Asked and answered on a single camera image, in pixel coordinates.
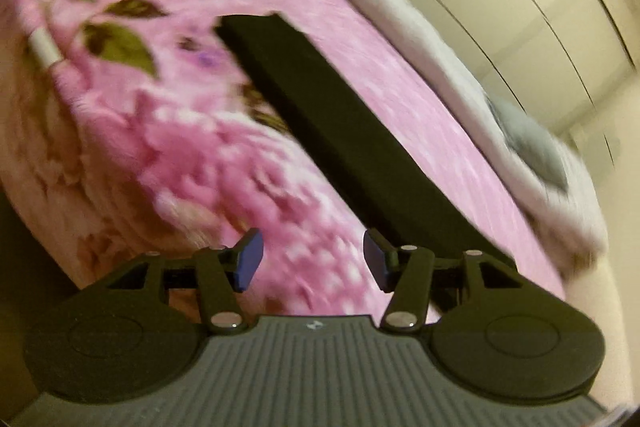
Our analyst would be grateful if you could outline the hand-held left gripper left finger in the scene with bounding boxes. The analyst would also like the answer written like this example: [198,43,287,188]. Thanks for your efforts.
[87,228,265,336]

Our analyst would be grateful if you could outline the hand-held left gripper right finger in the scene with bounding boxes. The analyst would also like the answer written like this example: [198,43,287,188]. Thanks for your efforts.
[363,228,526,334]

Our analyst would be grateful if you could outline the black pants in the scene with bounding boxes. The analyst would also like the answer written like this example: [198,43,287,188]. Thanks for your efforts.
[215,12,518,308]

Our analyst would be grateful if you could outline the pink floral blanket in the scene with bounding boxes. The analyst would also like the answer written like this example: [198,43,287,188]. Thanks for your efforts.
[0,0,568,323]

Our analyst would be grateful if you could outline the grey pillow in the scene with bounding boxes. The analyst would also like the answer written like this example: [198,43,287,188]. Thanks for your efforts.
[487,99,571,192]

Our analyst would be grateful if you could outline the white striped quilt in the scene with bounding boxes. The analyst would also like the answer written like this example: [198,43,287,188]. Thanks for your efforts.
[275,0,608,278]

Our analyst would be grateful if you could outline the cream wardrobe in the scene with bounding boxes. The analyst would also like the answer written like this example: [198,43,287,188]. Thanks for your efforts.
[370,0,640,142]

